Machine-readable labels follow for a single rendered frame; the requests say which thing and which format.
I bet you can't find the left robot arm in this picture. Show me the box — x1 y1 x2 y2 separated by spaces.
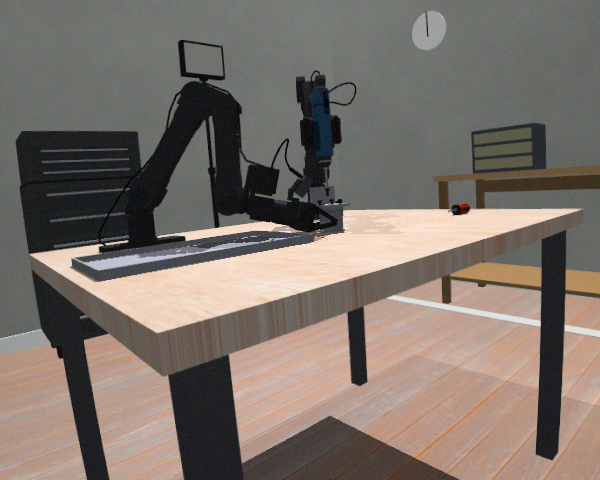
296 75 326 188

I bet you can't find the dark grey cylinder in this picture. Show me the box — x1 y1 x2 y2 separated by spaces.
319 206 345 233

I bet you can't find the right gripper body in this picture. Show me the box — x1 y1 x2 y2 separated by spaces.
270 179 310 232

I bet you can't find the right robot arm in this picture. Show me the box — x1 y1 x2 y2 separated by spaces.
99 81 280 252

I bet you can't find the dark blue electric screwdriver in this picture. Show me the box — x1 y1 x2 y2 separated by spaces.
312 86 333 188

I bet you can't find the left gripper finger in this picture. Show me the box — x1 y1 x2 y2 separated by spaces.
303 117 314 145
331 115 339 143

